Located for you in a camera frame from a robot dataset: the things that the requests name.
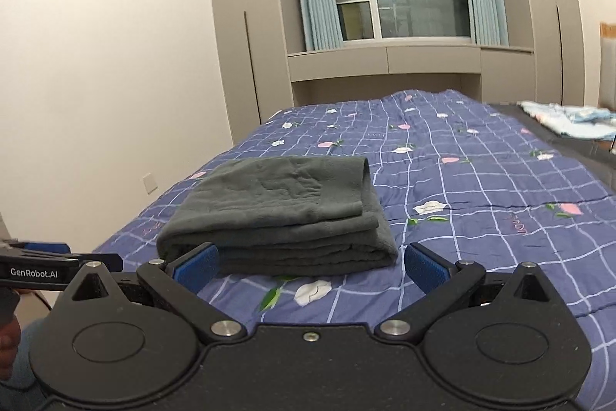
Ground person's left hand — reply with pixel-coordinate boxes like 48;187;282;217
0;316;23;381

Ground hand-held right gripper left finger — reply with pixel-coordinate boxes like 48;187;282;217
71;242;248;343

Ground beige window seat cabinet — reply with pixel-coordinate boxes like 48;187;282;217
287;45;536;109

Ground beige wardrobe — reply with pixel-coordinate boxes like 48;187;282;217
204;0;319;148
491;0;603;109

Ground light blue folded cloth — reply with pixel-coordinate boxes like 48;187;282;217
517;100;616;140

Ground padded headboard with wooden trim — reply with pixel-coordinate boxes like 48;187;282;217
597;22;616;114

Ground grey fleece pants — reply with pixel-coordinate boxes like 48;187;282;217
156;156;400;280

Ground person's blue jeans leg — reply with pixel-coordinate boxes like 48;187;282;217
10;323;55;409

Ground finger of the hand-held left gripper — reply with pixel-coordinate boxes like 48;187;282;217
71;252;124;272
0;240;69;256

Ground blue floral checked quilt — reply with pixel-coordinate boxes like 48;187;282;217
91;89;616;411

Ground dark grey bed sheet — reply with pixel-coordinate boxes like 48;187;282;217
486;100;616;201

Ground black cable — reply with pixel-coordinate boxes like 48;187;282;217
19;290;55;312

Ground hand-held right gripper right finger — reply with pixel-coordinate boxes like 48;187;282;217
374;242;555;343

